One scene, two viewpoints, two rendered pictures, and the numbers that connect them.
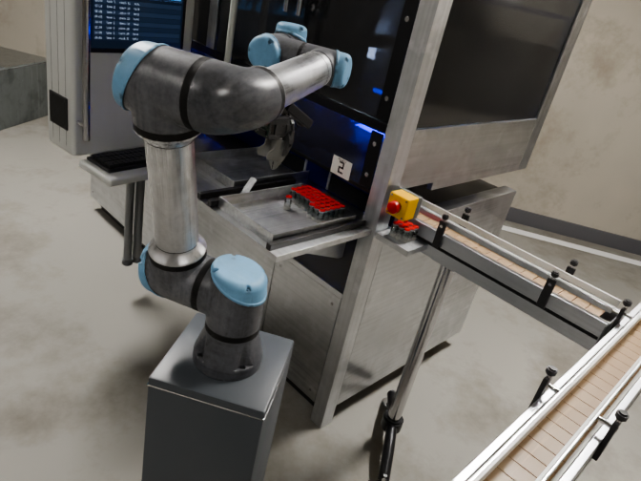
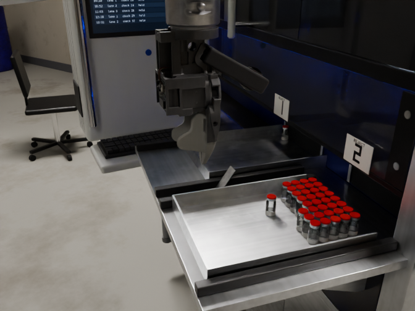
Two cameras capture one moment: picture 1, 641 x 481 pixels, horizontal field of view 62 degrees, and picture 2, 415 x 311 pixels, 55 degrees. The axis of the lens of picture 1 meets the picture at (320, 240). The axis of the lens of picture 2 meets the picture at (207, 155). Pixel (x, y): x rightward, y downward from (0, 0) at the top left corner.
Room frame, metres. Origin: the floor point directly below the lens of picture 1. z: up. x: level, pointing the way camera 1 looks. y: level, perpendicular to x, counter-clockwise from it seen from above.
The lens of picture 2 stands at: (0.85, -0.15, 1.36)
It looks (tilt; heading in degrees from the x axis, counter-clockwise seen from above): 24 degrees down; 32
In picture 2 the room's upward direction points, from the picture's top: straight up
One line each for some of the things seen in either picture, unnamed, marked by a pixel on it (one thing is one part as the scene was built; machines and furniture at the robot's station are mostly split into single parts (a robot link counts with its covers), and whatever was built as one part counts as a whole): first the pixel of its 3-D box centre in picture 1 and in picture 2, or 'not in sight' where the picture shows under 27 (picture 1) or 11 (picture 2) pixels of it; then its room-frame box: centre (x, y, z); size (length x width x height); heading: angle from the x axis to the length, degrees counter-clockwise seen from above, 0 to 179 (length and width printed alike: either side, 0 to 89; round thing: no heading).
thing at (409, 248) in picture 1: (404, 240); not in sight; (1.55, -0.26, 0.87); 0.14 x 0.13 x 0.02; 140
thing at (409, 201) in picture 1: (403, 204); not in sight; (1.53, -0.22, 1.00); 0.08 x 0.07 x 0.07; 140
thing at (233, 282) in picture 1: (234, 293); not in sight; (0.92, 0.15, 0.96); 0.13 x 0.12 x 0.14; 76
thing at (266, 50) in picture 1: (278, 53); not in sight; (1.23, 0.18, 1.39); 0.11 x 0.11 x 0.08; 76
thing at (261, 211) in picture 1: (288, 211); (265, 219); (1.51, 0.12, 0.90); 0.34 x 0.26 x 0.04; 140
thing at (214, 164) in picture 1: (250, 166); (250, 150); (1.81, 0.31, 0.90); 0.34 x 0.26 x 0.04; 140
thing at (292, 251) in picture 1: (263, 195); (251, 189); (1.65, 0.22, 0.87); 0.70 x 0.48 x 0.02; 50
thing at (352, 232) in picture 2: (323, 201); (330, 204); (1.62, 0.02, 0.90); 0.18 x 0.02 x 0.05; 50
